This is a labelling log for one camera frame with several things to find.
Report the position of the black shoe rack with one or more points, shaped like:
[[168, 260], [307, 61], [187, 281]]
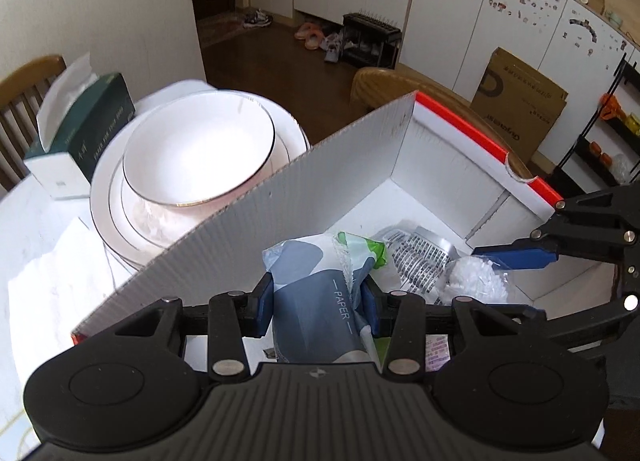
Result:
[[372, 38]]

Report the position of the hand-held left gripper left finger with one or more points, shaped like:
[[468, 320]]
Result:
[[262, 306]]

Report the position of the red and white cardboard box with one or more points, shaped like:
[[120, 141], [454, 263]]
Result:
[[300, 191]]

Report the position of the pair of pink slippers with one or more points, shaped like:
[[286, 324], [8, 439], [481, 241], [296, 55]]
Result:
[[310, 35]]

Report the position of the black metal shelf rack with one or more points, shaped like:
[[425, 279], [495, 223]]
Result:
[[622, 121]]

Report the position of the brown wooden chair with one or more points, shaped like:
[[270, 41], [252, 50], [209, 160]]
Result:
[[380, 86], [20, 101]]

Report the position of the green and white tissue box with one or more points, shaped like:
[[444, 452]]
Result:
[[95, 126]]

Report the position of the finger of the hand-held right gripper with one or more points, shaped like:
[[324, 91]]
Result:
[[600, 321], [520, 257]]

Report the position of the white deep plate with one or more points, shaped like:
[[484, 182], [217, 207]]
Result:
[[135, 218]]

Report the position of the white cabinet with stickers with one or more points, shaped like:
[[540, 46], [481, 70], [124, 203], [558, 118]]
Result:
[[500, 6]]

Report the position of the white gold-rimmed bowl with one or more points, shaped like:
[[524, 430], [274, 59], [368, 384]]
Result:
[[200, 151]]

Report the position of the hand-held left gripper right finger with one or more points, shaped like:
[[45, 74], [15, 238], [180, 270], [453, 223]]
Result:
[[370, 311]]

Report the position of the clear bag of white cotton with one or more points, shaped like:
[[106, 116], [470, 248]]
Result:
[[475, 276]]

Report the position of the white grey green tissue packet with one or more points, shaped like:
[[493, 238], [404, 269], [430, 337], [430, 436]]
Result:
[[305, 286]]

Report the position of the pair of grey shoes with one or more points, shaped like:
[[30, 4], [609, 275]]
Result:
[[332, 48]]

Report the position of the stack of white plates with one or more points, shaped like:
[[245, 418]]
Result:
[[105, 201]]

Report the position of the pair of sneakers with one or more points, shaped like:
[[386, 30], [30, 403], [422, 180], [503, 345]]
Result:
[[257, 20]]

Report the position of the pink patterned packet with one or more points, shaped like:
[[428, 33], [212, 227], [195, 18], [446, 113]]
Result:
[[436, 348]]

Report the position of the white paper napkin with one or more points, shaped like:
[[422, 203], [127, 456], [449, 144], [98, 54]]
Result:
[[50, 291]]

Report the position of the flat brown cardboard carton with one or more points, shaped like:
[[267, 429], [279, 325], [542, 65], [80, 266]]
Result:
[[520, 101]]

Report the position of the silver foil packet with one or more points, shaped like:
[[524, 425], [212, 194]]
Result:
[[420, 256]]

